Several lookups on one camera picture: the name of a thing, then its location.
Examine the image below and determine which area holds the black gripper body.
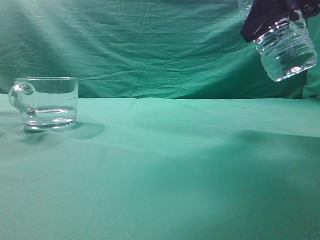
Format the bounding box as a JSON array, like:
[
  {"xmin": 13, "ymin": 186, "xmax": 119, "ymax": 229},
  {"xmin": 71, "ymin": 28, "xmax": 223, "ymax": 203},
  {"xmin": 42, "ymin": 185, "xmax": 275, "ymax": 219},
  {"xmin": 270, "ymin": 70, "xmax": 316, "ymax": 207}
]
[{"xmin": 252, "ymin": 0, "xmax": 320, "ymax": 18}]

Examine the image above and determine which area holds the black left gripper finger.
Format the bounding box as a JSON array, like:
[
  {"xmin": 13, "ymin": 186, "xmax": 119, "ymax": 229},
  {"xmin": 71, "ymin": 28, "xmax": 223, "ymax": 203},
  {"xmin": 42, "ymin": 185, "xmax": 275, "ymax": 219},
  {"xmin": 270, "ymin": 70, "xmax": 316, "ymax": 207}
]
[{"xmin": 240, "ymin": 6, "xmax": 290, "ymax": 43}]

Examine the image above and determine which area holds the clear plastic water bottle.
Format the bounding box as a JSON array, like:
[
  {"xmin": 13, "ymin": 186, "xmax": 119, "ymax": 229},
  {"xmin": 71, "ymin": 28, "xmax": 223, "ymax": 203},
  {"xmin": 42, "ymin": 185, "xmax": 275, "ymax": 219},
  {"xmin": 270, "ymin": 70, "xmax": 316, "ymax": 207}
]
[{"xmin": 237, "ymin": 0, "xmax": 318, "ymax": 82}]

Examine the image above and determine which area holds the green backdrop cloth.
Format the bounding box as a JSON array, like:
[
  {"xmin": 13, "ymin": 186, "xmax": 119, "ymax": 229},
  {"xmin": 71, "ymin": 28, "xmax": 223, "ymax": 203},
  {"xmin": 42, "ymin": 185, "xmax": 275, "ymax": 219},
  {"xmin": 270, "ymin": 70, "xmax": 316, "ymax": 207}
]
[{"xmin": 0, "ymin": 0, "xmax": 320, "ymax": 99}]

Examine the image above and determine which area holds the green table cloth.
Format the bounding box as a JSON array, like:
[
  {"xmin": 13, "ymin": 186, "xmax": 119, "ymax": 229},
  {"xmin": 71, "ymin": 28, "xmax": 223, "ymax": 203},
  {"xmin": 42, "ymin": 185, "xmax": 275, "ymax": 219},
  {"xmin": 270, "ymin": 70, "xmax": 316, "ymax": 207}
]
[{"xmin": 0, "ymin": 94, "xmax": 320, "ymax": 240}]

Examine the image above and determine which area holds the clear glass mug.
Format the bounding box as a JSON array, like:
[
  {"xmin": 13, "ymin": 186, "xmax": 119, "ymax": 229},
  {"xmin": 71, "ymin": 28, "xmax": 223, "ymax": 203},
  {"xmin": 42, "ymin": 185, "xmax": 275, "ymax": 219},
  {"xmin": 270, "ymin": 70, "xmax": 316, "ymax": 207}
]
[{"xmin": 8, "ymin": 76, "xmax": 79, "ymax": 131}]

